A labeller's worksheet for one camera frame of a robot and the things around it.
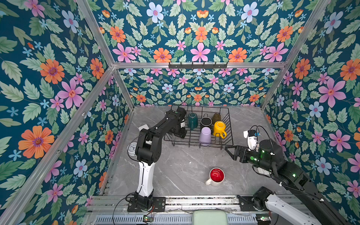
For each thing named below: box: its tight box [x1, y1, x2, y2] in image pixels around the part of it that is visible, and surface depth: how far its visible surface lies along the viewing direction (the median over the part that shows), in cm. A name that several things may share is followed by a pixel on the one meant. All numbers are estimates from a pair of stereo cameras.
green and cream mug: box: [187, 112, 199, 131], surface depth 98 cm
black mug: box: [200, 113, 213, 131], surface depth 98 cm
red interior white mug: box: [205, 167, 225, 187], surface depth 79 cm
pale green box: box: [192, 209, 228, 225], surface depth 69 cm
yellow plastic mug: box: [212, 120, 228, 139], surface depth 95 cm
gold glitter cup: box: [212, 112, 221, 125], surface depth 103 cm
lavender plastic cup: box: [199, 126, 212, 147], surface depth 90 cm
